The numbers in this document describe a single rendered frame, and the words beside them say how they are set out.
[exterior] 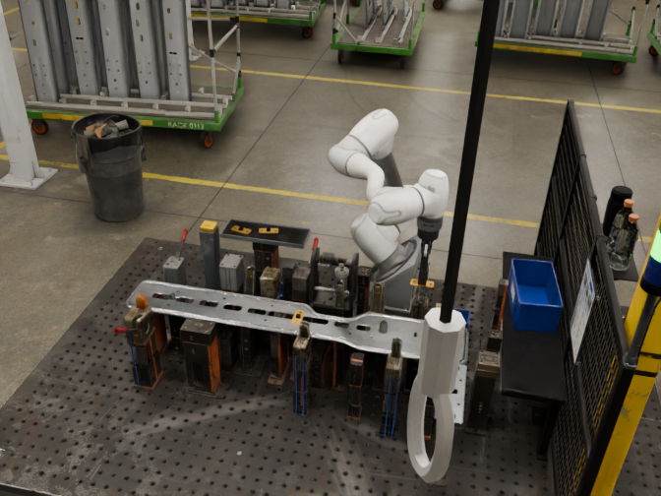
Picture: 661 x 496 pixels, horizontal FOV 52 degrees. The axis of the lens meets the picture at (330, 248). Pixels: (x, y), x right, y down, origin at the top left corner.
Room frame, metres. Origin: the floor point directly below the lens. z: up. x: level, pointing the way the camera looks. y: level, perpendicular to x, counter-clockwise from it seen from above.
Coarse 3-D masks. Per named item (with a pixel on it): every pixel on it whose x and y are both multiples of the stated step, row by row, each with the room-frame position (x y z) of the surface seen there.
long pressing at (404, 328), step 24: (144, 288) 2.28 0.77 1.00; (168, 288) 2.28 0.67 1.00; (192, 288) 2.29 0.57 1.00; (168, 312) 2.13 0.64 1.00; (192, 312) 2.13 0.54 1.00; (216, 312) 2.13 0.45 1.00; (240, 312) 2.14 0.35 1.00; (288, 312) 2.15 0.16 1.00; (312, 312) 2.15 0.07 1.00; (312, 336) 2.01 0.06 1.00; (336, 336) 2.01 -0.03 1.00; (360, 336) 2.01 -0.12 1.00; (384, 336) 2.02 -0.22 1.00; (408, 336) 2.02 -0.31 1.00
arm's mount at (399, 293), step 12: (408, 240) 2.84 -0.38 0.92; (420, 240) 2.75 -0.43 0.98; (408, 252) 2.71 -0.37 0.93; (420, 252) 2.78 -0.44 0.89; (408, 264) 2.58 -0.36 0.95; (372, 276) 2.73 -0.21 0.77; (384, 276) 2.64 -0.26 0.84; (396, 276) 2.56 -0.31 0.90; (408, 276) 2.55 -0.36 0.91; (396, 288) 2.56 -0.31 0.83; (408, 288) 2.55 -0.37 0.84; (396, 300) 2.56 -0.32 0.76; (408, 300) 2.55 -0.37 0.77; (408, 312) 2.54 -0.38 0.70
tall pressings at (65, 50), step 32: (32, 0) 6.09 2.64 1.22; (64, 0) 6.38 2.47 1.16; (96, 0) 6.35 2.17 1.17; (128, 0) 6.31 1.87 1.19; (160, 0) 6.28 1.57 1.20; (32, 32) 6.07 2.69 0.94; (64, 32) 6.54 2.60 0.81; (96, 32) 6.51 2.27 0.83; (128, 32) 6.50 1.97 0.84; (160, 32) 6.48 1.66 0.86; (32, 64) 6.05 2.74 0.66; (64, 64) 6.34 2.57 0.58; (96, 64) 6.32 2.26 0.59; (128, 64) 6.47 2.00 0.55; (160, 64) 6.44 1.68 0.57; (128, 96) 6.26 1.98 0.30; (160, 96) 6.25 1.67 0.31
